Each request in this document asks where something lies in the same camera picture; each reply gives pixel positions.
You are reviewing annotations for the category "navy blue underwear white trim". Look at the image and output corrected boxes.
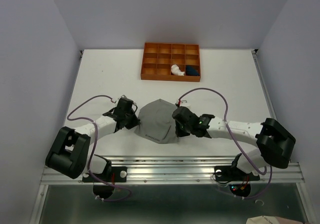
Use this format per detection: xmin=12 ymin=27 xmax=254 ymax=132
xmin=185 ymin=65 xmax=200 ymax=77

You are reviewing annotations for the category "white pink grey underwear pile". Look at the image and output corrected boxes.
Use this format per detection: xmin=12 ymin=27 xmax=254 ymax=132
xmin=171 ymin=64 xmax=185 ymax=76

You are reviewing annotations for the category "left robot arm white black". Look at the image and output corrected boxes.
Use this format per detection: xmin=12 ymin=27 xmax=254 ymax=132
xmin=45 ymin=95 xmax=140 ymax=179

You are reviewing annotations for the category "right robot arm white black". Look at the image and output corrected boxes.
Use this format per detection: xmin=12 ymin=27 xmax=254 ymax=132
xmin=172 ymin=106 xmax=296 ymax=179

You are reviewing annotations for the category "orange compartment tray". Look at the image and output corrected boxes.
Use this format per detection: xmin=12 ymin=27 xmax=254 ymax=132
xmin=140 ymin=42 xmax=201 ymax=82

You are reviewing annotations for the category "white pink bag corner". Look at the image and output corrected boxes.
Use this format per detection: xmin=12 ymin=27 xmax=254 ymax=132
xmin=246 ymin=215 xmax=301 ymax=224

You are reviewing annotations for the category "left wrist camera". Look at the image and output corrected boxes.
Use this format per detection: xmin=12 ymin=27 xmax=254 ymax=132
xmin=110 ymin=95 xmax=127 ymax=105

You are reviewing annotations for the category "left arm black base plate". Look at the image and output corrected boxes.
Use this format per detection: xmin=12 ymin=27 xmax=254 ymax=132
xmin=95 ymin=166 xmax=128 ymax=184

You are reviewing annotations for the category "aluminium rail frame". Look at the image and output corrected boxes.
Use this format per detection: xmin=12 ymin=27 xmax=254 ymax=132
xmin=39 ymin=49 xmax=307 ymax=224

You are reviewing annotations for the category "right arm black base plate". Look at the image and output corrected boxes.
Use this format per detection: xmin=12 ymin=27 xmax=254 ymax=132
xmin=213 ymin=165 xmax=260 ymax=183

